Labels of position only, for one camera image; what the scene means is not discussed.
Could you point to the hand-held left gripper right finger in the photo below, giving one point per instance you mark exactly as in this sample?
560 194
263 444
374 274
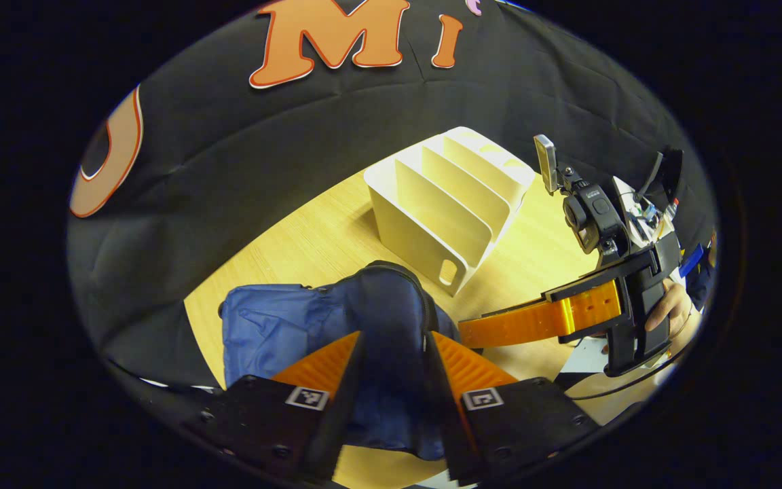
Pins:
527 424

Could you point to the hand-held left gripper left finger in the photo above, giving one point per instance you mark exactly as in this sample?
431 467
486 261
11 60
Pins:
262 421

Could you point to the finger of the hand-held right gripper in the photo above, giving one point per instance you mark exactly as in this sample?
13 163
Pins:
540 319

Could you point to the blue schoolbag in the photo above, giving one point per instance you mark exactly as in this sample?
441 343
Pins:
269 333

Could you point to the white bookshelf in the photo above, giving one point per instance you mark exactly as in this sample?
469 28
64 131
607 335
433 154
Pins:
425 238

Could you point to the white background desk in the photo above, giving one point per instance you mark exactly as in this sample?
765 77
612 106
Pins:
639 217

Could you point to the black backdrop cloth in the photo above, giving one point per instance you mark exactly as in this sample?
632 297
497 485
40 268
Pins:
296 149

